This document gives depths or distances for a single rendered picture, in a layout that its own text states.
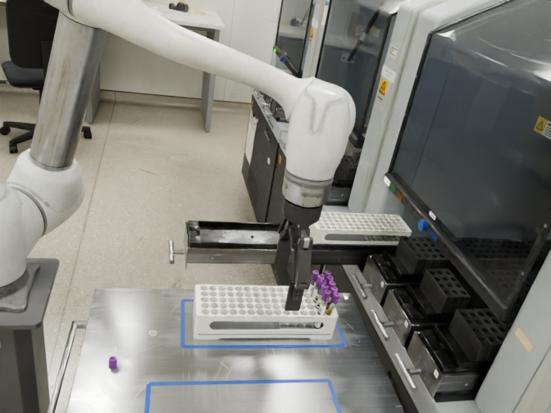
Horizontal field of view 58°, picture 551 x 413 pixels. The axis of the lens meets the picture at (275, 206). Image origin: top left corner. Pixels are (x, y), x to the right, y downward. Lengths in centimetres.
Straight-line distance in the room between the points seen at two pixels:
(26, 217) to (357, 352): 81
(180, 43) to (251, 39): 390
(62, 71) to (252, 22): 369
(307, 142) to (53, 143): 67
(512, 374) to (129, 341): 75
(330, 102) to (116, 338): 61
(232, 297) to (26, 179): 59
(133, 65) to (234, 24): 99
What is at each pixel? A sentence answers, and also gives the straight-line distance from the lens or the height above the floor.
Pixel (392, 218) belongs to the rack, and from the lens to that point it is 154.
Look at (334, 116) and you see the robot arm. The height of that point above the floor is 131.
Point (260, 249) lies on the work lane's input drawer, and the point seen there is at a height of 80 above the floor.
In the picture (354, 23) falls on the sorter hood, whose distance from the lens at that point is 191.
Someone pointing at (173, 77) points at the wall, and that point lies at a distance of 483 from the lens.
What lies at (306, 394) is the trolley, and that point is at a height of 82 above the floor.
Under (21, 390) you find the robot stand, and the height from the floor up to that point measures 44.
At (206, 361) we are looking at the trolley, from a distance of 101.
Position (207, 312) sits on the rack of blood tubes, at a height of 87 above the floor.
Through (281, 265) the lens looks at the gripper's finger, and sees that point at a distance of 109.
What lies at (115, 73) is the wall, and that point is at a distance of 484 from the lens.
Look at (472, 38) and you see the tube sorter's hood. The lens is 130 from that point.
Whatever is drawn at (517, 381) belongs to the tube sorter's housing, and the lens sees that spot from 111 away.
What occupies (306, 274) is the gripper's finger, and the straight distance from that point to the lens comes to 92.
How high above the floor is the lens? 155
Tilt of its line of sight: 28 degrees down
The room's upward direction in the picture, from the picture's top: 10 degrees clockwise
